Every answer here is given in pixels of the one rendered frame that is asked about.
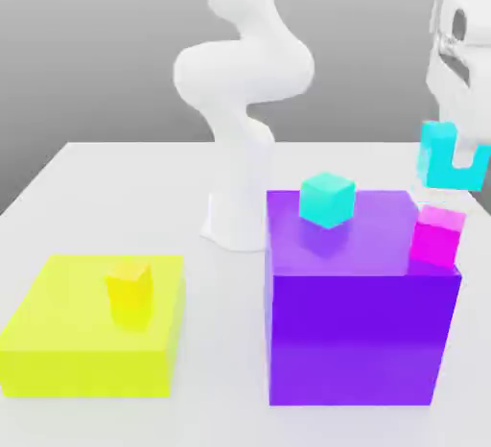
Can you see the small yellow cube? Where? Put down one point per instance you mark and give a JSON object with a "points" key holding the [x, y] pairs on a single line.
{"points": [[130, 297]]}

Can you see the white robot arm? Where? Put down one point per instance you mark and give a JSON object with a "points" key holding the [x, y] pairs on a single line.
{"points": [[245, 67]]}

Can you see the large purple box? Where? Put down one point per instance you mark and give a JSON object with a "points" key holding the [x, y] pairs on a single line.
{"points": [[360, 335]]}

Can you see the small turquoise cube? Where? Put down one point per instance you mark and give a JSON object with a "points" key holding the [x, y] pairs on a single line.
{"points": [[326, 201]]}

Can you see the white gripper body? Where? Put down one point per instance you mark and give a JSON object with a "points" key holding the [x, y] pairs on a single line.
{"points": [[475, 109]]}

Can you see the small magenta cube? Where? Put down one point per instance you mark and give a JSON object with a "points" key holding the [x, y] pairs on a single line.
{"points": [[435, 241]]}

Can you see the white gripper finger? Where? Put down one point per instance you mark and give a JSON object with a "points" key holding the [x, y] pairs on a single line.
{"points": [[463, 155]]}

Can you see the small cyan cube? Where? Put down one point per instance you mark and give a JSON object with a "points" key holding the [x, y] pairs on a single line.
{"points": [[437, 170]]}

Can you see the large yellow box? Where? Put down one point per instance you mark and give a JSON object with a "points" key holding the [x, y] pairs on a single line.
{"points": [[69, 355]]}

